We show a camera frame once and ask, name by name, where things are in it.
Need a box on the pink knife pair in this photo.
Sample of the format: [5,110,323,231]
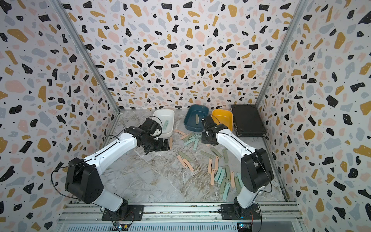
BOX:
[177,155,187,168]
[183,159,194,172]

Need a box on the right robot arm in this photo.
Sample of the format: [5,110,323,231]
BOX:
[200,115,274,218]

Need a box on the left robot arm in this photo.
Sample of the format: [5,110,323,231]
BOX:
[65,116,170,218]

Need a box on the yellow storage box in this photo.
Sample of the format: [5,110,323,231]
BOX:
[212,109,233,131]

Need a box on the dark teal storage box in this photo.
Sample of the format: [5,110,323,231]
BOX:
[184,104,209,132]

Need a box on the white storage box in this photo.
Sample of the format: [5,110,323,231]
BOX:
[152,109,175,138]

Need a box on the olive knife centre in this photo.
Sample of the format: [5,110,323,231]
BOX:
[200,151,215,159]

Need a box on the olive knife top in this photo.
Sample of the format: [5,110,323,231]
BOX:
[180,132,195,141]

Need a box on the olive knife far right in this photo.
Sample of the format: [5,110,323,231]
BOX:
[223,148,229,163]

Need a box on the pink knife top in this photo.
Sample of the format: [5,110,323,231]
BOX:
[174,129,187,135]

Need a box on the olive knife bottom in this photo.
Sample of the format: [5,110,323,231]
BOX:
[225,165,231,182]

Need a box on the black case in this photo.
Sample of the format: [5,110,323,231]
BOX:
[231,104,267,137]

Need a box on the mint knife lowest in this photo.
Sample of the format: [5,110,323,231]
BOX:
[222,182,231,200]

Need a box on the olive knife lowest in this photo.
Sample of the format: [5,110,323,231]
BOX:
[219,177,227,195]

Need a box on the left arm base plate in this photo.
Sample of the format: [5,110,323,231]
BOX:
[101,204,145,221]

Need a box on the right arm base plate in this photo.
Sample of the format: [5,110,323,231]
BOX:
[218,203,261,220]

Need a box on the aluminium front rail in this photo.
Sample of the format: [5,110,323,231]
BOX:
[57,202,306,232]

